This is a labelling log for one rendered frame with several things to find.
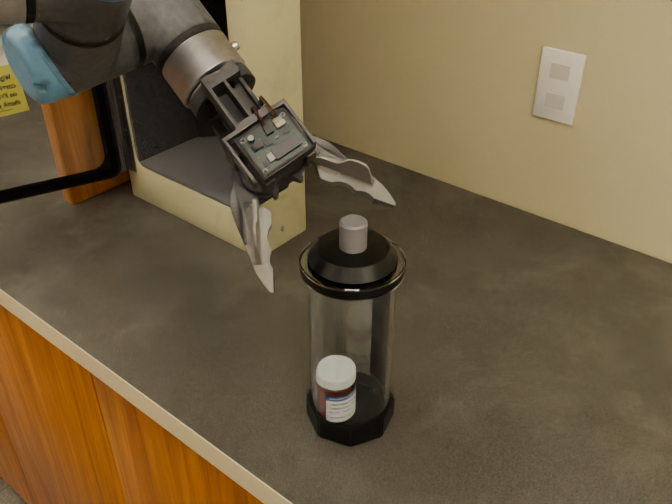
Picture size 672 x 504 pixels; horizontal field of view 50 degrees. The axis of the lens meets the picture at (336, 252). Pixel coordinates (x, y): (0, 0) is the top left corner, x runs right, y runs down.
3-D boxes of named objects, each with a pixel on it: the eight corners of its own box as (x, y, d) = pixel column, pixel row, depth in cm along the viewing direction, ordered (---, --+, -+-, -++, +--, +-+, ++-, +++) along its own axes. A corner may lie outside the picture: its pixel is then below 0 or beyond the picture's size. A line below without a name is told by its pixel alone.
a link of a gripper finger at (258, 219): (239, 285, 65) (241, 187, 66) (243, 294, 70) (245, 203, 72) (274, 285, 65) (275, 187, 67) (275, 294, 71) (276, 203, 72)
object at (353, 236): (408, 261, 76) (412, 208, 72) (378, 311, 69) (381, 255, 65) (329, 242, 79) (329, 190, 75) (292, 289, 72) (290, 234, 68)
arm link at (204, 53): (168, 91, 75) (233, 50, 76) (193, 125, 74) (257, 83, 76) (156, 58, 68) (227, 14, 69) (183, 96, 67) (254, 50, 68)
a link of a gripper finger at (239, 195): (229, 243, 70) (230, 156, 71) (230, 246, 71) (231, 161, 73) (277, 243, 70) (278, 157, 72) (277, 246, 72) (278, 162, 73)
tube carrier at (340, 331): (408, 389, 87) (419, 242, 75) (376, 454, 79) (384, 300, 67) (326, 365, 90) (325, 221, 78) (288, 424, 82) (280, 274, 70)
